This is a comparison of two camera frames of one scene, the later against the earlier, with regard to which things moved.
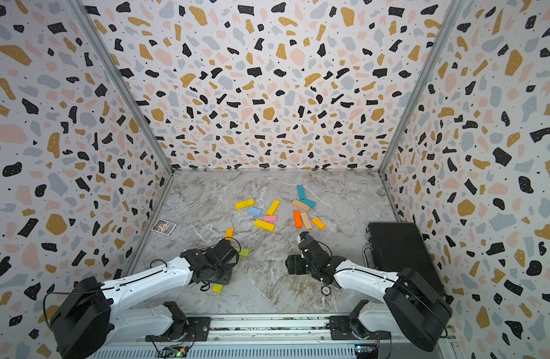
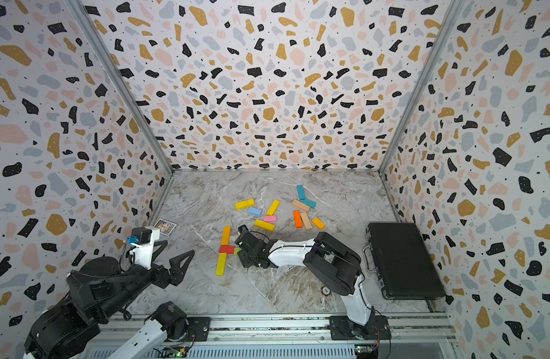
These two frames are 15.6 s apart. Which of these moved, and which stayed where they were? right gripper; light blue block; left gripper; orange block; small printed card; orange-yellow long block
Moved: left gripper; right gripper
Stayed: orange block; small printed card; orange-yellow long block; light blue block
